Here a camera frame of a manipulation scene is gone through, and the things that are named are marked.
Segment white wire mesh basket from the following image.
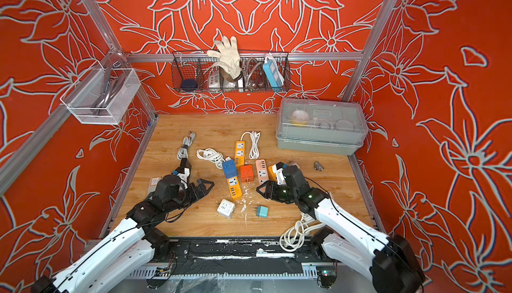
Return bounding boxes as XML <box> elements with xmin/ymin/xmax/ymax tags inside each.
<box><xmin>60</xmin><ymin>63</ymin><xmax>141</xmax><ymax>125</ymax></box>

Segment white socket in basket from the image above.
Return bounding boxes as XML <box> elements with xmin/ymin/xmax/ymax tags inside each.
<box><xmin>207</xmin><ymin>71</ymin><xmax>221</xmax><ymax>93</ymax></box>

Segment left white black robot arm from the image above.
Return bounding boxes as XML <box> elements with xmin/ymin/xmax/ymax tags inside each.
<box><xmin>31</xmin><ymin>174</ymin><xmax>215</xmax><ymax>292</ymax></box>

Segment white cube plug adapter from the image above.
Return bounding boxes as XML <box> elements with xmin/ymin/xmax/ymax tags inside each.
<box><xmin>217</xmin><ymin>199</ymin><xmax>235</xmax><ymax>219</ymax></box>

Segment small grey metal clip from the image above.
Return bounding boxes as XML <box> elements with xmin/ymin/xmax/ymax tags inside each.
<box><xmin>313</xmin><ymin>161</ymin><xmax>325</xmax><ymax>172</ymax></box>

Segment yellow strip with teal plug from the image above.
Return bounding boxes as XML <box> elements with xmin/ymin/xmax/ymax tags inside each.
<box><xmin>227</xmin><ymin>176</ymin><xmax>243</xmax><ymax>200</ymax></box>

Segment white work glove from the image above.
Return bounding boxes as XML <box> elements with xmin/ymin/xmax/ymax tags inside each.
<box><xmin>207</xmin><ymin>36</ymin><xmax>241</xmax><ymax>80</ymax></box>

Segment blue cube plug adapter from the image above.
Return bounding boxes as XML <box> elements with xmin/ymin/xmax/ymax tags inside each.
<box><xmin>222</xmin><ymin>159</ymin><xmax>238</xmax><ymax>179</ymax></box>

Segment teal cube plug adapter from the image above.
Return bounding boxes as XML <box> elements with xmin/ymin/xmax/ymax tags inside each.
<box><xmin>256</xmin><ymin>206</ymin><xmax>269</xmax><ymax>218</ymax></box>

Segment yellow strip with pink plug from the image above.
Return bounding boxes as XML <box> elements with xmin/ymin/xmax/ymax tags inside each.
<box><xmin>269</xmin><ymin>161</ymin><xmax>300</xmax><ymax>185</ymax></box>

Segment yellow power strip white cable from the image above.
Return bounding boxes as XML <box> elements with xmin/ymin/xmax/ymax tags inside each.
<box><xmin>234</xmin><ymin>130</ymin><xmax>261</xmax><ymax>168</ymax></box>

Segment white grey cables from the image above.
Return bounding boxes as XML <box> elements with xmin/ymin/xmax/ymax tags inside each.
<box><xmin>177</xmin><ymin>132</ymin><xmax>225</xmax><ymax>170</ymax></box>

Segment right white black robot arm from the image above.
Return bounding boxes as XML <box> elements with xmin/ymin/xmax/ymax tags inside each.
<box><xmin>256</xmin><ymin>166</ymin><xmax>425</xmax><ymax>292</ymax></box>

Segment dark blue round object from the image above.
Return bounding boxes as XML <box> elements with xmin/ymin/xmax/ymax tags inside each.
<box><xmin>181</xmin><ymin>78</ymin><xmax>198</xmax><ymax>93</ymax></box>

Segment light blue power strip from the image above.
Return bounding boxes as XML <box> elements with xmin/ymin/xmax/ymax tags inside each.
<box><xmin>263</xmin><ymin>54</ymin><xmax>285</xmax><ymax>92</ymax></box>

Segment red cube plug adapter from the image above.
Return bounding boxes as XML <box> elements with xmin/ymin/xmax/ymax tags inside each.
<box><xmin>239</xmin><ymin>164</ymin><xmax>254</xmax><ymax>182</ymax></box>

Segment black power strip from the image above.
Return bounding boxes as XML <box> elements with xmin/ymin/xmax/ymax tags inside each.
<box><xmin>177</xmin><ymin>158</ymin><xmax>191</xmax><ymax>174</ymax></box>

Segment grey lidded plastic box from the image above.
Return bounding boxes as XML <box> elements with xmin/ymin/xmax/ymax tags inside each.
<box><xmin>276</xmin><ymin>98</ymin><xmax>369</xmax><ymax>156</ymax></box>

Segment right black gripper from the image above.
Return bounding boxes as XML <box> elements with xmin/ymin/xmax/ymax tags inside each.
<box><xmin>255</xmin><ymin>181</ymin><xmax>300</xmax><ymax>204</ymax></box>

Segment small label card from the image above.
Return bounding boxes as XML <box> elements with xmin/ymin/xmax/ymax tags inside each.
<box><xmin>148</xmin><ymin>176</ymin><xmax>161</xmax><ymax>193</ymax></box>

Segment black wire wall basket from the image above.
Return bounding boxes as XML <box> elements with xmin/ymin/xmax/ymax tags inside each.
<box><xmin>171</xmin><ymin>50</ymin><xmax>291</xmax><ymax>93</ymax></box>

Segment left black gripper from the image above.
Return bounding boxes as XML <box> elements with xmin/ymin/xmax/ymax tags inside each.
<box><xmin>165</xmin><ymin>179</ymin><xmax>215</xmax><ymax>214</ymax></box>

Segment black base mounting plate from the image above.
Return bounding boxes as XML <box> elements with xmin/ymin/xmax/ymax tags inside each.
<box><xmin>150</xmin><ymin>236</ymin><xmax>340</xmax><ymax>266</ymax></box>

